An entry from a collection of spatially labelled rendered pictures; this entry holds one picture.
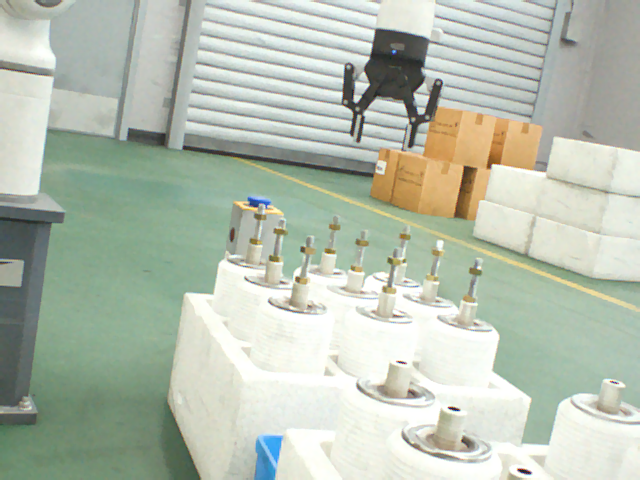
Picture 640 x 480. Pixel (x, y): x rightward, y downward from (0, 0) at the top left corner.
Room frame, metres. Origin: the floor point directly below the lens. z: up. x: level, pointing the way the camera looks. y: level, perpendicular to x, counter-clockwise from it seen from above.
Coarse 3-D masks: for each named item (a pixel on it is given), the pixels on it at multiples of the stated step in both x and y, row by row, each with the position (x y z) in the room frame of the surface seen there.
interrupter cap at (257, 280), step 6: (246, 276) 1.21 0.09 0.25; (252, 276) 1.23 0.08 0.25; (258, 276) 1.23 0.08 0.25; (282, 276) 1.26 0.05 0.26; (252, 282) 1.19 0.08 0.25; (258, 282) 1.19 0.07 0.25; (282, 282) 1.23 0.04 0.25; (288, 282) 1.23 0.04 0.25; (270, 288) 1.18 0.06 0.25; (276, 288) 1.18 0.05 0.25; (282, 288) 1.19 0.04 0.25; (288, 288) 1.19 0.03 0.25
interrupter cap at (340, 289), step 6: (330, 288) 1.24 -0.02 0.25; (336, 288) 1.25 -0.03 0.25; (342, 288) 1.27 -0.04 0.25; (366, 288) 1.29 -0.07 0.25; (342, 294) 1.23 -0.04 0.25; (348, 294) 1.22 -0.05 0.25; (354, 294) 1.23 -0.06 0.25; (360, 294) 1.26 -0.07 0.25; (366, 294) 1.25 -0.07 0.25; (372, 294) 1.26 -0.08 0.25; (378, 294) 1.26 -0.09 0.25
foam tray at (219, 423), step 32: (192, 320) 1.29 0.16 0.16; (224, 320) 1.25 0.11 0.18; (192, 352) 1.26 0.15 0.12; (224, 352) 1.10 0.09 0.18; (192, 384) 1.23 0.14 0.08; (224, 384) 1.08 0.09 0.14; (256, 384) 1.02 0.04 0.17; (288, 384) 1.03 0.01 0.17; (320, 384) 1.04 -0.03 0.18; (192, 416) 1.20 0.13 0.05; (224, 416) 1.06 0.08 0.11; (256, 416) 1.02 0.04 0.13; (288, 416) 1.03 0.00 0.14; (320, 416) 1.05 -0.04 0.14; (480, 416) 1.12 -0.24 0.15; (512, 416) 1.14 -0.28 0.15; (192, 448) 1.18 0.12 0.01; (224, 448) 1.03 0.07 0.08
